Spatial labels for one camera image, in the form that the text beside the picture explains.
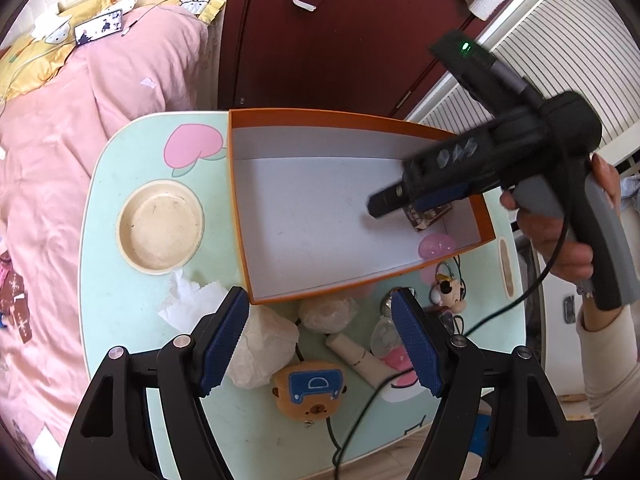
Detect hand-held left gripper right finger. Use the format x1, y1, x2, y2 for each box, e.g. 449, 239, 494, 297
390, 287, 586, 480

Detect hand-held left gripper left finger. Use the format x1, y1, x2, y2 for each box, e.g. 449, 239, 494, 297
60, 286, 251, 480

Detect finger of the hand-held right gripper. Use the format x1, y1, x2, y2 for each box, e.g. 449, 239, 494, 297
366, 184, 420, 220
414, 184, 472, 213

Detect clear pink round bottle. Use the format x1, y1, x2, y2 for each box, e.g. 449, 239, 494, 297
370, 316, 417, 373

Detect white paper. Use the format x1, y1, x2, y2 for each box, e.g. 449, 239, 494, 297
227, 305, 301, 391

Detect pink heart-shaped case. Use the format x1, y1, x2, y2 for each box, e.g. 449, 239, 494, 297
417, 233, 456, 261

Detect white cosmetic tube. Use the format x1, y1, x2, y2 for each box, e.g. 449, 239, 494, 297
325, 332, 393, 388

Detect cartoon figure keychain toy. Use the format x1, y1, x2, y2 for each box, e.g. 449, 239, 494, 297
432, 260, 468, 316

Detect orange cardboard box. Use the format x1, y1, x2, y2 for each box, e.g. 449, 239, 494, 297
228, 108, 497, 306

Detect clear bubble wrap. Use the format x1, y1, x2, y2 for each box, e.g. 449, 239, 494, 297
298, 296, 360, 333

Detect orange bear-shaped gadget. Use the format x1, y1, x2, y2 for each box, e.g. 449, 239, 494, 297
271, 360, 349, 421

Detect person's right forearm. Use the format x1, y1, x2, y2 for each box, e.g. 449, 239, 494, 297
575, 280, 640, 466

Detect cartoon print green desktop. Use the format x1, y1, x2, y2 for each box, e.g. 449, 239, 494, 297
79, 110, 526, 463

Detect person's right hand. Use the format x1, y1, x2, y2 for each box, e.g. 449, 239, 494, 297
500, 154, 625, 281

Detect white louvred closet door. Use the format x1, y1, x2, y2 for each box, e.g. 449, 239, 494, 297
405, 0, 640, 181

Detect beige round cup holder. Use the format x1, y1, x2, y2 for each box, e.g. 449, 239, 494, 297
116, 180, 206, 276

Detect dark red wooden door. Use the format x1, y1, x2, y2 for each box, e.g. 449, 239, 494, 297
218, 0, 483, 121

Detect brown patterned paper tag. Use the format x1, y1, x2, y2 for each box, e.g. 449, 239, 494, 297
10, 305, 35, 346
0, 270, 26, 311

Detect pink blanket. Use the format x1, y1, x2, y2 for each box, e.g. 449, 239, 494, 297
0, 2, 210, 461

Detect yellow cartoon print pillow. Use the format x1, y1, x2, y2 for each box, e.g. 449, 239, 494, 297
170, 0, 227, 26

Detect plain yellow pillow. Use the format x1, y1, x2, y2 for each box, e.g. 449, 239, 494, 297
0, 35, 73, 97

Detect smartphone with lit screen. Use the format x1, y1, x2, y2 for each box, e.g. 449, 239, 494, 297
74, 8, 125, 47

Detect white charger block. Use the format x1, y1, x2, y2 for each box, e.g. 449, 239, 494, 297
32, 10, 76, 46

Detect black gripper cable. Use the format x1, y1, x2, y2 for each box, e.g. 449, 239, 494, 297
297, 195, 571, 480

